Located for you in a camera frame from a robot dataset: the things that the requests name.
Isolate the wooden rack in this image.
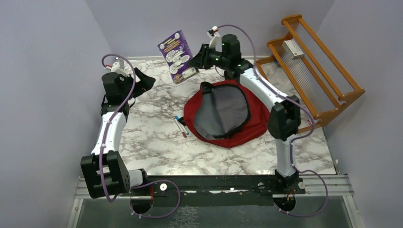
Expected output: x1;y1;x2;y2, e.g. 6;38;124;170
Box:
256;14;365;133

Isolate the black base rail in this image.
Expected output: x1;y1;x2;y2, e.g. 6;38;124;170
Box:
124;175;306;207

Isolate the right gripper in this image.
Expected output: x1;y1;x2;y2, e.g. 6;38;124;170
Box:
185;45;228;71

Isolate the white red small box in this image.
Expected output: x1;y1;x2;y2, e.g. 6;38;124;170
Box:
282;39;304;60

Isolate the red backpack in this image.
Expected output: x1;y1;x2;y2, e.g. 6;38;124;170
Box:
179;80;270;148

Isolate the purple cover book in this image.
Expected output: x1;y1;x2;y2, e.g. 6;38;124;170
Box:
157;30;199;84

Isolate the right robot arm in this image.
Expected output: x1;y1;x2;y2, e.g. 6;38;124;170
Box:
189;27;303;193

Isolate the aluminium table frame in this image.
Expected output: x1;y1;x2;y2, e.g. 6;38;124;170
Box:
66;56;363;228

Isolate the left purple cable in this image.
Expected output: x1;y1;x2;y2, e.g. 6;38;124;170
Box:
98;54;182;219

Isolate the white marker red cap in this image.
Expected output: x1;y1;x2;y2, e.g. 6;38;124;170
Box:
174;118;187;138

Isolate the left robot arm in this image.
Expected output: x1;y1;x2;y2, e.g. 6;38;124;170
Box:
80;59;155;200

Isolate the white marker blue cap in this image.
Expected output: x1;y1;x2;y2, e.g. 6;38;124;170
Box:
175;115;189;135

